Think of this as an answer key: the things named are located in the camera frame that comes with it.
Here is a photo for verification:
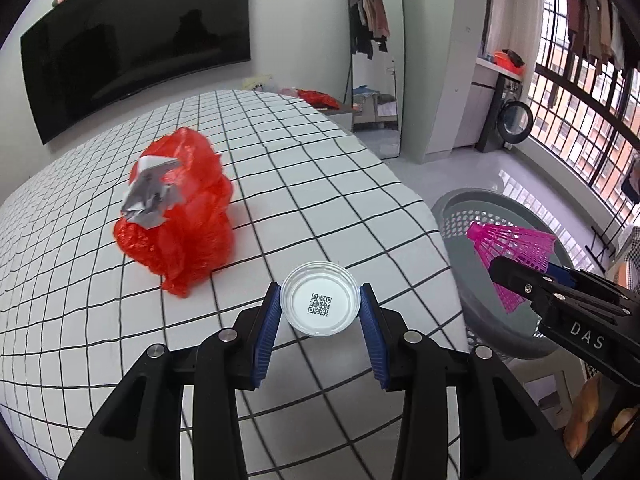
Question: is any white plastic lid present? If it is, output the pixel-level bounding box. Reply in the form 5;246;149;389
280;261;360;337

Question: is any red plastic bag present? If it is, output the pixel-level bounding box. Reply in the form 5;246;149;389
113;128;233;298

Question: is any grey paper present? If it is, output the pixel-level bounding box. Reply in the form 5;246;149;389
120;155;183;230

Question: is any black clothes rack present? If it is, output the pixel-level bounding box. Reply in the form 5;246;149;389
585;196;629;274

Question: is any grey laundry basket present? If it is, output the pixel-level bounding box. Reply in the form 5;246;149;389
430;187;576;360

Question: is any white checkered tablecloth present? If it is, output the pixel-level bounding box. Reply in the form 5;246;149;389
1;90;469;479

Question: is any washing machine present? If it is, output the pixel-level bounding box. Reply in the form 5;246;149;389
475;74;535;153

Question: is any low grey tv cabinet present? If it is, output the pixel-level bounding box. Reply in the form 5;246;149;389
319;103;354;133

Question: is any red bag on cabinet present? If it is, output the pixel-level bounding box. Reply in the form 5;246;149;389
296;89;342;110

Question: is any orange basin on counter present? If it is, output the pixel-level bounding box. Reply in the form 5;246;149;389
494;49;525;76

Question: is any white tall cabinet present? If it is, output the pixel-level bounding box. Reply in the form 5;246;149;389
401;0;487;164

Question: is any standing floor mirror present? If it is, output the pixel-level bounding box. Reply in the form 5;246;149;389
348;0;405;159

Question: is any black wall television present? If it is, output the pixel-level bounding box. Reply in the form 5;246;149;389
21;0;250;143

